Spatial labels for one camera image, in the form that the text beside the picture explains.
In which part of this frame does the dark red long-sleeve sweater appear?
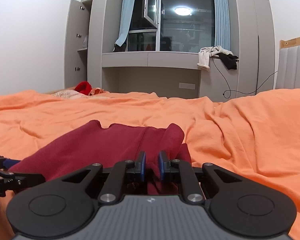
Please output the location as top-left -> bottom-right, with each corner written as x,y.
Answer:
9,120 -> 191,195

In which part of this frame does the orange bed duvet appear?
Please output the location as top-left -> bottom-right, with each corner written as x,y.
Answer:
0,89 -> 300,239

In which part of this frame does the floral pink cloth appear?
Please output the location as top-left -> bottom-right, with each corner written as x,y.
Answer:
51,89 -> 89,99

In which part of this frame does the bright red cloth item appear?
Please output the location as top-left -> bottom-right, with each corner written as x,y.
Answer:
74,81 -> 92,95

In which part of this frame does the grey window desk unit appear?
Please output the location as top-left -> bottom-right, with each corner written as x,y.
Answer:
101,51 -> 200,99

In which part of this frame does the black garment on sill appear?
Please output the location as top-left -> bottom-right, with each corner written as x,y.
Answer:
217,53 -> 239,70

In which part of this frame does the right light blue curtain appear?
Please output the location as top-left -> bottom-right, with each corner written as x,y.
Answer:
214,0 -> 231,50

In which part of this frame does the light blue curtain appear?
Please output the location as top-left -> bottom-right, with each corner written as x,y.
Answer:
214,0 -> 231,50
115,0 -> 135,47

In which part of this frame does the right grey wardrobe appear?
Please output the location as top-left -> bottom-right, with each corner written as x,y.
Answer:
228,0 -> 275,98

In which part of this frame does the open grey wardrobe door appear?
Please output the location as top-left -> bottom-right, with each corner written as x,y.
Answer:
64,0 -> 93,88

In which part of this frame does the open window sash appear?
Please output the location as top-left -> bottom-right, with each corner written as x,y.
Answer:
142,0 -> 158,28

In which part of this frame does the left light blue curtain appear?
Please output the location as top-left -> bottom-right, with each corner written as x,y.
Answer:
115,0 -> 135,47

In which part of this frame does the white wall socket plate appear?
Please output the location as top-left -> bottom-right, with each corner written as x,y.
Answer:
179,82 -> 196,90

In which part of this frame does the padded headboard with wood rail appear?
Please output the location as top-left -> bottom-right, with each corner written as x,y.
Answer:
275,37 -> 300,89

